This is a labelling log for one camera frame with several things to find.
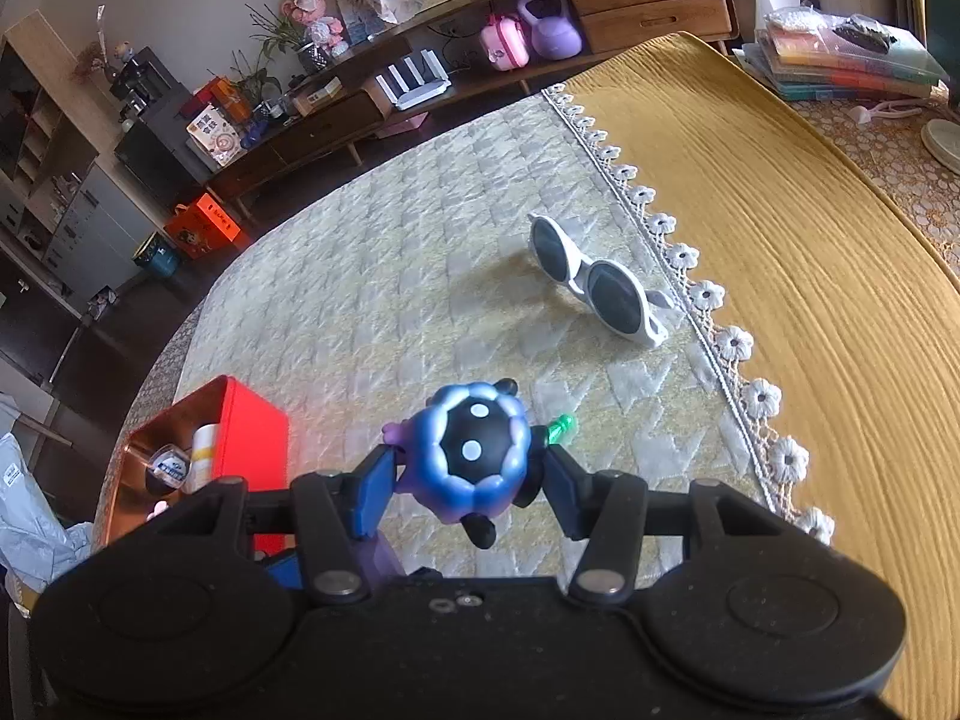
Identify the beige carton box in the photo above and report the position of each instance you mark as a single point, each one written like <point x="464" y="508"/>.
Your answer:
<point x="316" y="97"/>

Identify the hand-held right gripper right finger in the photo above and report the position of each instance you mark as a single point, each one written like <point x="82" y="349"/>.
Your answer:
<point x="561" y="499"/>

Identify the small green plastic piece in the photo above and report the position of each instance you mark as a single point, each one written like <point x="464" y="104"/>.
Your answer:
<point x="561" y="429"/>

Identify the pink toy case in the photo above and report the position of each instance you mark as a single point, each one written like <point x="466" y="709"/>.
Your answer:
<point x="505" y="43"/>

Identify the pink plush figurine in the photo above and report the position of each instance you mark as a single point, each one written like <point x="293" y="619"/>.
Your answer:
<point x="309" y="7"/>

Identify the white storage cabinet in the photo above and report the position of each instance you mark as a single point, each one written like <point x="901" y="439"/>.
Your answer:
<point x="75" y="225"/>

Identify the orange gift box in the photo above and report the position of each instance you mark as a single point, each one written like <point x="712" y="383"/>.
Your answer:
<point x="206" y="229"/>

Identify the small potted plant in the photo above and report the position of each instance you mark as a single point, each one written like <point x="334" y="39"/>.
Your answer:
<point x="311" y="56"/>

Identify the pale round plate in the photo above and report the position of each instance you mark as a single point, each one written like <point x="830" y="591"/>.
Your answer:
<point x="943" y="146"/>

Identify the blue bin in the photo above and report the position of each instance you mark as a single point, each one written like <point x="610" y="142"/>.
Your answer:
<point x="157" y="259"/>

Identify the grey plastic mail bag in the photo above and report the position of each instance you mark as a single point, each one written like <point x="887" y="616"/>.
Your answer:
<point x="37" y="517"/>

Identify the yellow cloth with lace trim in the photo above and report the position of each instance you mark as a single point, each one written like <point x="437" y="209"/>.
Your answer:
<point x="825" y="315"/>

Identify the white planter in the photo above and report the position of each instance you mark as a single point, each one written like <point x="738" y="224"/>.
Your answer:
<point x="780" y="0"/>

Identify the black cabinet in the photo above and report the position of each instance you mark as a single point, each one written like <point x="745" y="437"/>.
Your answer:
<point x="161" y="135"/>

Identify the printed snack bag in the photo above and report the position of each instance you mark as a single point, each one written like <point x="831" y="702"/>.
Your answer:
<point x="215" y="136"/>

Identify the purple blue grape toy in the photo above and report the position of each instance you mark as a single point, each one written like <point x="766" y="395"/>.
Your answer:
<point x="472" y="442"/>

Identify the wooden TV cabinet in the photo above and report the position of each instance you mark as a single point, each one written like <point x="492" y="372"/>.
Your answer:
<point x="637" y="7"/>

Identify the white round sunglasses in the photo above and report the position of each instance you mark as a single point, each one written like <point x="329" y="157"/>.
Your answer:
<point x="600" y="281"/>

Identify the flat pink box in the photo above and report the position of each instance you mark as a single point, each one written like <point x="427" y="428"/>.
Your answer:
<point x="400" y="125"/>

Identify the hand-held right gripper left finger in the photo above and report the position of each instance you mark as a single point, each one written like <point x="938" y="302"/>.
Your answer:
<point x="375" y="495"/>

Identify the cream quilted mat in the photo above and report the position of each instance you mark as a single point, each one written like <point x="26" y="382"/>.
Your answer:
<point x="390" y="255"/>

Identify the lace floral tablecloth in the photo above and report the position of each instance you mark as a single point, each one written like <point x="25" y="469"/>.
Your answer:
<point x="892" y="180"/>

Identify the yellow and white bottle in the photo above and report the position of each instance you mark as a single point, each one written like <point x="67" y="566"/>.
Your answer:
<point x="204" y="457"/>

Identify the dark green chair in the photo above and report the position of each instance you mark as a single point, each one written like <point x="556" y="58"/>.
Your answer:
<point x="943" y="22"/>

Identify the purple kettlebell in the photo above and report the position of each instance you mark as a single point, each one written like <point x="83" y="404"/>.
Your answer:
<point x="553" y="34"/>

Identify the small purple block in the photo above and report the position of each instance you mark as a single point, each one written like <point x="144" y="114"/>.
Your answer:
<point x="384" y="556"/>

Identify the white router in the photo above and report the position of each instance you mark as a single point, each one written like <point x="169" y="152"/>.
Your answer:
<point x="412" y="86"/>

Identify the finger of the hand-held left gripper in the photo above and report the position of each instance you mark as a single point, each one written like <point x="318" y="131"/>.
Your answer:
<point x="285" y="571"/>

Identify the red metal tin box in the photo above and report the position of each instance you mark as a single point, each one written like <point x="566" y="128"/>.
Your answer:
<point x="251" y="427"/>

